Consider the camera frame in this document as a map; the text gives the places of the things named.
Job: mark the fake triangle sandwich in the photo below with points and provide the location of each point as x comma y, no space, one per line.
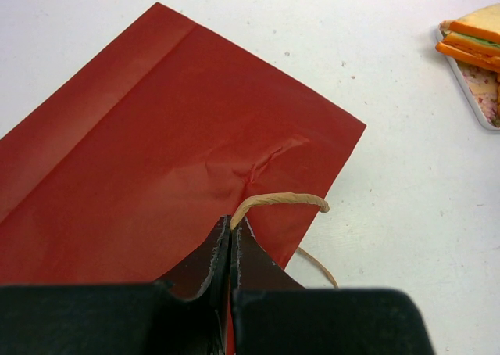
473,38

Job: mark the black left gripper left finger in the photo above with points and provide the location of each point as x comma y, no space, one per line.
182,312

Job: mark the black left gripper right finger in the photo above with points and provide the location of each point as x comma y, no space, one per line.
273,314

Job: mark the floral rectangular tray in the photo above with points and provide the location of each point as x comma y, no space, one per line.
481,88

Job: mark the red paper bag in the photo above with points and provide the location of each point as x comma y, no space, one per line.
126,168

